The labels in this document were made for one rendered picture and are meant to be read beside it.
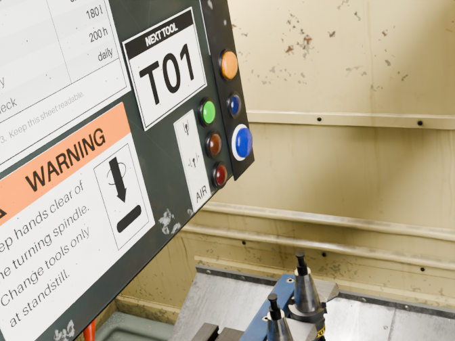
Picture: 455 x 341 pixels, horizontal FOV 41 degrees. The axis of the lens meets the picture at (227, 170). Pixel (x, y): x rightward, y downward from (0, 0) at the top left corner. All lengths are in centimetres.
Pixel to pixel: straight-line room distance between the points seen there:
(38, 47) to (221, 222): 132
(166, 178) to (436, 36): 84
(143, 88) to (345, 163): 99
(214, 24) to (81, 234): 23
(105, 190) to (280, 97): 99
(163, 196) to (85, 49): 14
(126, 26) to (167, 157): 11
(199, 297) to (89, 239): 136
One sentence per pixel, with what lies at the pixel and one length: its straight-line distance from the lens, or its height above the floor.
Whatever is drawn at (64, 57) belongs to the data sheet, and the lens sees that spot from 41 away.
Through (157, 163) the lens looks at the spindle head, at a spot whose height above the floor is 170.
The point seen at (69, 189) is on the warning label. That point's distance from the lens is 41.
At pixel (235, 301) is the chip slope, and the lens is 173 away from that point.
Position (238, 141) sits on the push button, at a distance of 59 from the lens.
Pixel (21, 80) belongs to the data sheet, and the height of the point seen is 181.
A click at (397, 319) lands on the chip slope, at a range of 159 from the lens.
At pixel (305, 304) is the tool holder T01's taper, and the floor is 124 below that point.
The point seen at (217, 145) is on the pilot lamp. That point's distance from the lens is 55.
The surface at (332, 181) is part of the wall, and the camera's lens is 145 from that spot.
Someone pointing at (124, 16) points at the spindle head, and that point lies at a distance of 45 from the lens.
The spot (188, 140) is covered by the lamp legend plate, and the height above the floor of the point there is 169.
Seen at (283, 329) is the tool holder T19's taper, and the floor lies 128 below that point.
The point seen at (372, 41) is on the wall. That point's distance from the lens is 128.
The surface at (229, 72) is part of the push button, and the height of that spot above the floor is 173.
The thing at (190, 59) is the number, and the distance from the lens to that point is 52.
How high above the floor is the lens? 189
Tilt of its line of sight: 26 degrees down
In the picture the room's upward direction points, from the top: 11 degrees counter-clockwise
